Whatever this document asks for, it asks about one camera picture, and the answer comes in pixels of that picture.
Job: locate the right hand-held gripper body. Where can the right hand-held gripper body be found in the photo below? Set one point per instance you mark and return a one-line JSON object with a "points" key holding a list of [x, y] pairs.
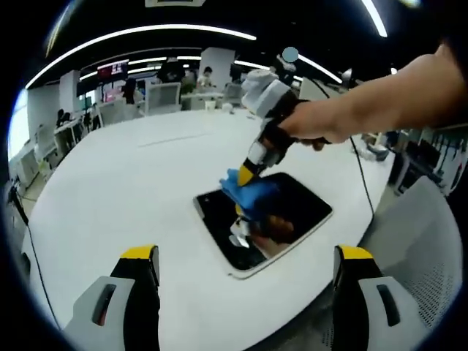
{"points": [[270, 97]]}

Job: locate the grey desk lamp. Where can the grey desk lamp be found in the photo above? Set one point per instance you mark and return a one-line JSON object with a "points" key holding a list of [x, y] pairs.
{"points": [[347, 77]]}

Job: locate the blue cleaning cloth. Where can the blue cleaning cloth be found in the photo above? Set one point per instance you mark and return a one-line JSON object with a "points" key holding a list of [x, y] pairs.
{"points": [[256, 197]]}

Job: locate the white mesh chair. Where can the white mesh chair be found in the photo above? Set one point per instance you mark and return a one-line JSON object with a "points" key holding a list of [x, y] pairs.
{"points": [[420, 226]]}

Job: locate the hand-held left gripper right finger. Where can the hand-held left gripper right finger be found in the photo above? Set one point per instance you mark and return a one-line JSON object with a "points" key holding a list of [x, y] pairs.
{"points": [[369, 314]]}

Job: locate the white partition board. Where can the white partition board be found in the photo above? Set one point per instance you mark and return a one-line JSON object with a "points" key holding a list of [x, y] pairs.
{"points": [[316, 88]]}

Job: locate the long ceiling light strip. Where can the long ceiling light strip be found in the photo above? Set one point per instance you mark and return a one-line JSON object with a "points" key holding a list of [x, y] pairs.
{"points": [[146, 31]]}

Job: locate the ceiling air vent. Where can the ceiling air vent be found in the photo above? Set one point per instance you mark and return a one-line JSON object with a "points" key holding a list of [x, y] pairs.
{"points": [[173, 3]]}

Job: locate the black tripod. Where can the black tripod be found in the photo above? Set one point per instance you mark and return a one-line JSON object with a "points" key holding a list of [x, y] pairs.
{"points": [[18, 204]]}

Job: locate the red wall screen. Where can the red wall screen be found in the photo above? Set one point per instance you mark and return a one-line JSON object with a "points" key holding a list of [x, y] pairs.
{"points": [[112, 69]]}

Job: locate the person's right hand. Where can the person's right hand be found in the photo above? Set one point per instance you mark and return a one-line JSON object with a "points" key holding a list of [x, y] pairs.
{"points": [[314, 120]]}

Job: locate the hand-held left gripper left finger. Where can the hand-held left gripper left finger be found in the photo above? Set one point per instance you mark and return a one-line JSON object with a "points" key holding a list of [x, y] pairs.
{"points": [[120, 314]]}

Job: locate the short ceiling light strip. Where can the short ceiling light strip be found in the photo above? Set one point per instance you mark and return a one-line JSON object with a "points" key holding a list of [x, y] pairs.
{"points": [[376, 18]]}

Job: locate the white round object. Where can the white round object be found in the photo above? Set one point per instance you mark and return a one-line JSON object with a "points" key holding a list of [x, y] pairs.
{"points": [[227, 108]]}

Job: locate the white cup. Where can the white cup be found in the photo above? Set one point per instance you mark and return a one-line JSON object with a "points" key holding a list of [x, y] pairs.
{"points": [[210, 105]]}

